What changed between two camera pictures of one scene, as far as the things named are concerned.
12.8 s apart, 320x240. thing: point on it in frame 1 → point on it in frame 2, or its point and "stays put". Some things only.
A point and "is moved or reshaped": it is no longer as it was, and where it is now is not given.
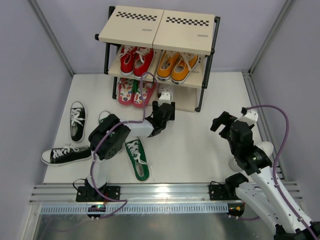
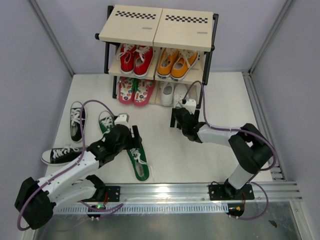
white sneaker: (267, 148) is moved or reshaped
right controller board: (235, 209) stays put
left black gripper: (155, 106) → (134, 142)
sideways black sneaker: (58, 156) stays put
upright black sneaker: (77, 121) stays put
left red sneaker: (126, 57) stays put
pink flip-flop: (125, 96) stays put
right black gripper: (225, 119) → (173, 119)
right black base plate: (225, 192) stays put
